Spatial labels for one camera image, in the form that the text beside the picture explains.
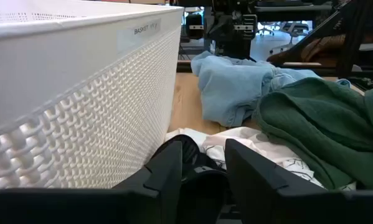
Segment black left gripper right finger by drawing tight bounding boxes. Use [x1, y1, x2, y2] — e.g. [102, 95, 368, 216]
[225, 139, 373, 224]

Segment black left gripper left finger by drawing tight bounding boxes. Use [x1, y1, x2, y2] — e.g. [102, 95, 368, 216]
[0, 141, 183, 224]

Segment dark green sweatshirt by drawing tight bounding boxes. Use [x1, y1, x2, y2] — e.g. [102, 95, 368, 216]
[252, 77, 373, 190]

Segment light blue denim jeans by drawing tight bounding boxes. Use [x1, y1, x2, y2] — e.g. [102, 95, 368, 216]
[191, 50, 352, 128]

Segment person's forearm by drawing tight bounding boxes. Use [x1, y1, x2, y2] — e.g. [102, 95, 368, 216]
[266, 34, 346, 65]

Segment white patterned shirt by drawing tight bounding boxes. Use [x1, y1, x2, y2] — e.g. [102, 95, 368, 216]
[164, 126, 357, 191]

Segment white perforated plastic basket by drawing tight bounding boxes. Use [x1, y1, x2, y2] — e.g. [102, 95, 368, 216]
[0, 0, 184, 191]

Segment grey office chair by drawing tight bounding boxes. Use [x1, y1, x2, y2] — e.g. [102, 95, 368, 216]
[257, 21, 276, 37]
[269, 21, 311, 55]

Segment white basket label sticker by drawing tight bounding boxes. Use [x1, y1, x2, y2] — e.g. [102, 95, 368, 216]
[116, 18, 162, 54]

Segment person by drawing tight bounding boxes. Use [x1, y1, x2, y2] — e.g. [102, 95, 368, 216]
[337, 0, 373, 78]

